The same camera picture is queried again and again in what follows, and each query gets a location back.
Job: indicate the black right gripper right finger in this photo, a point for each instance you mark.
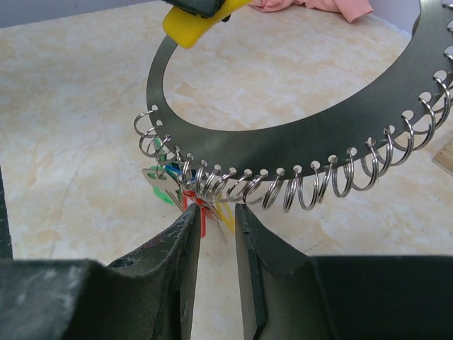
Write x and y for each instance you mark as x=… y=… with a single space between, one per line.
x=286 y=294

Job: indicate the pink crumpled cloth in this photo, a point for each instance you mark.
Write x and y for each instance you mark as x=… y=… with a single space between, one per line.
x=351 y=10

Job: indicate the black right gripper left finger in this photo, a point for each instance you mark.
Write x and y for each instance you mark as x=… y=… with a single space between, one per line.
x=148 y=293

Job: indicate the yellow key tag on ring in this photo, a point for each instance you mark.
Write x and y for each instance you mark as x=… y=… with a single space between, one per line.
x=226 y=215

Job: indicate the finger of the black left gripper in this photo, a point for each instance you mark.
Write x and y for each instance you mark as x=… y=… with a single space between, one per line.
x=203 y=8

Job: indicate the wooden clothes rack base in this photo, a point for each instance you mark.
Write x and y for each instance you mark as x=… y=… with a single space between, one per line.
x=444 y=158

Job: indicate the green key tag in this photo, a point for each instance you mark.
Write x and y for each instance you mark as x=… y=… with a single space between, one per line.
x=157 y=172

